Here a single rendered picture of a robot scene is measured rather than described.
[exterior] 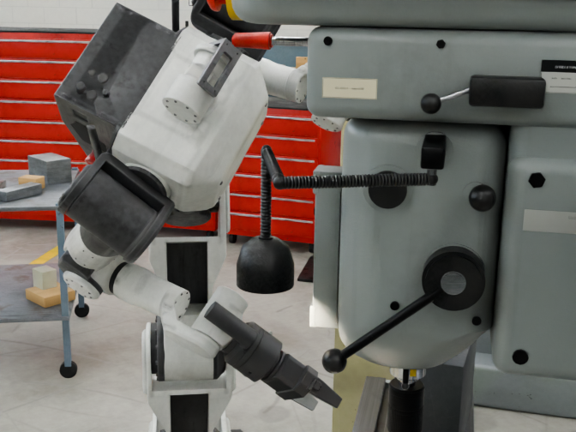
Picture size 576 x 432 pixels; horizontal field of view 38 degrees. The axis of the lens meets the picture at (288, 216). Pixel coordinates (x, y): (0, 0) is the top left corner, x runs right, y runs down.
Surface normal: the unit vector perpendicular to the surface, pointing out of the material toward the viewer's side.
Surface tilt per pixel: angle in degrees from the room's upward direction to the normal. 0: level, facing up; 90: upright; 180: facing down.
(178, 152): 57
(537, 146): 90
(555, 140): 90
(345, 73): 90
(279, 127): 90
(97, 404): 0
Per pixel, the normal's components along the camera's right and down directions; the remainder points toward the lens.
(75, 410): 0.02, -0.97
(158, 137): 0.11, -0.30
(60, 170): 0.67, 0.20
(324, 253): -0.20, 0.25
